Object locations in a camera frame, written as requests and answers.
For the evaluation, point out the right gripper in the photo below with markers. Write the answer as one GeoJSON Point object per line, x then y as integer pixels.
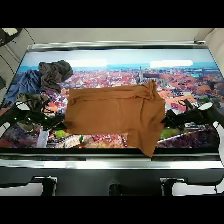
{"type": "Point", "coordinates": [171, 118]}

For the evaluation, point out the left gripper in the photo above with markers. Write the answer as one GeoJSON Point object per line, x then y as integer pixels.
{"type": "Point", "coordinates": [51, 121]}

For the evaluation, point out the brown shirt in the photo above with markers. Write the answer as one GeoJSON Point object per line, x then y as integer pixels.
{"type": "Point", "coordinates": [113, 110]}

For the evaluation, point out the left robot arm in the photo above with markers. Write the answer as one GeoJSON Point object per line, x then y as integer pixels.
{"type": "Point", "coordinates": [20, 116]}

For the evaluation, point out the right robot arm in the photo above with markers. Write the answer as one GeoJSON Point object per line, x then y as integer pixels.
{"type": "Point", "coordinates": [208, 115]}

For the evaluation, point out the grey garment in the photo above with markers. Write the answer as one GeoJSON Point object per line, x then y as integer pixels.
{"type": "Point", "coordinates": [55, 73]}

